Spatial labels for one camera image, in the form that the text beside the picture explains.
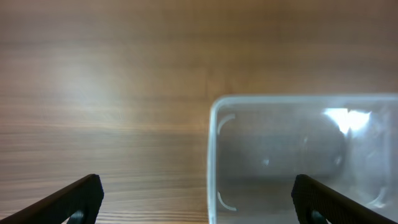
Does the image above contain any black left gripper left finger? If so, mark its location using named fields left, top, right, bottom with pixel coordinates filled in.
left=1, top=174, right=104, bottom=224

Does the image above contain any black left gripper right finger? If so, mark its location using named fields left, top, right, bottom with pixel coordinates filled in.
left=291, top=174, right=397, bottom=224

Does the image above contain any clear plastic storage container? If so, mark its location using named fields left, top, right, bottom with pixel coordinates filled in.
left=207, top=94, right=397, bottom=224

